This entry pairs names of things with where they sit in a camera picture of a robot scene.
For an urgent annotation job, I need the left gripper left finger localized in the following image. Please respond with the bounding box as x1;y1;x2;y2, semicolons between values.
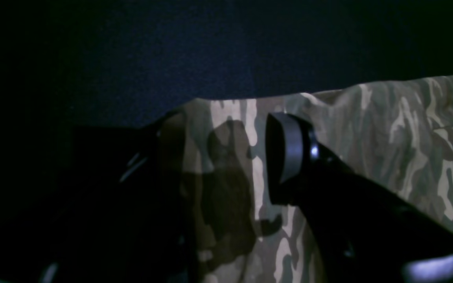
36;112;190;283

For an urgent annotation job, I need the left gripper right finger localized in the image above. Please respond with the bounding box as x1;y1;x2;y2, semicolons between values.
266;112;453;283

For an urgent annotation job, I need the camouflage t-shirt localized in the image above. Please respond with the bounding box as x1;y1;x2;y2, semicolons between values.
177;76;453;283

